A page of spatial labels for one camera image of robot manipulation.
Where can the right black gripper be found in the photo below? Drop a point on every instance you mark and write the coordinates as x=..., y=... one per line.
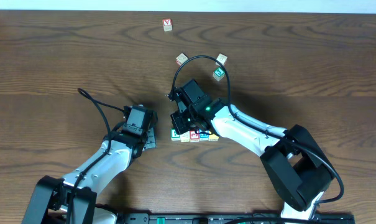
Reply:
x=180, y=127

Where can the green J letter block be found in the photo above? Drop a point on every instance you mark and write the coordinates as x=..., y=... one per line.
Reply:
x=218, y=74

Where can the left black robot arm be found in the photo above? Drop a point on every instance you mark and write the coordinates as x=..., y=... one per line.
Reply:
x=72, y=198

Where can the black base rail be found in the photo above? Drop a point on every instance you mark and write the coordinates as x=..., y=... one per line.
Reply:
x=147, y=218

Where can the green number 5 block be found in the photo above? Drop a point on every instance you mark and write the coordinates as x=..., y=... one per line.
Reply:
x=174, y=136

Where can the yellow top wooden block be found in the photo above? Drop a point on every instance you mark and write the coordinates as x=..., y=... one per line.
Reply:
x=213, y=137

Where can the red number 3 block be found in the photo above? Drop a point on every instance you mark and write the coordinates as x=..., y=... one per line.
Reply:
x=194, y=137

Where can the plain wooden picture block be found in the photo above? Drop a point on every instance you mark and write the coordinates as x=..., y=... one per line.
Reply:
x=221, y=60

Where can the blue letter I block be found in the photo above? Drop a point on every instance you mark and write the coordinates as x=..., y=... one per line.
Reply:
x=204, y=135

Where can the red U side block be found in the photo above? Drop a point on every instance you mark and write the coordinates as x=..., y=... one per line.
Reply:
x=181, y=59

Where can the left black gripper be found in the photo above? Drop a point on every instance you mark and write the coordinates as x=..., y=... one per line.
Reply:
x=150, y=139

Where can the red V letter block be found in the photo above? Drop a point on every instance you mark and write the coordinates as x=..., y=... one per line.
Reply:
x=167, y=25

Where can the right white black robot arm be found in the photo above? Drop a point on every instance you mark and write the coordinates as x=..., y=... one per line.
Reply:
x=296, y=166

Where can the plain beige wooden block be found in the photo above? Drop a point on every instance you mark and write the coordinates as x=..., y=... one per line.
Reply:
x=185, y=137

